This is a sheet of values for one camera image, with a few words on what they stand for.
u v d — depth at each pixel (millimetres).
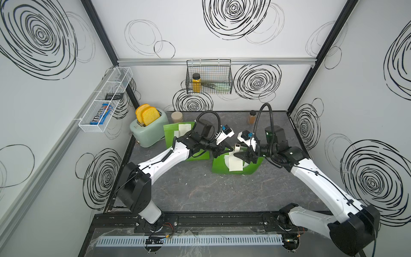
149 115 916
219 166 796
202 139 633
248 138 618
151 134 879
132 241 694
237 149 708
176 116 1094
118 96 787
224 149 684
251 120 1093
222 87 868
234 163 767
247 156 632
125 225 738
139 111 908
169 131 832
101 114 711
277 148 570
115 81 892
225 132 665
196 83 856
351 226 370
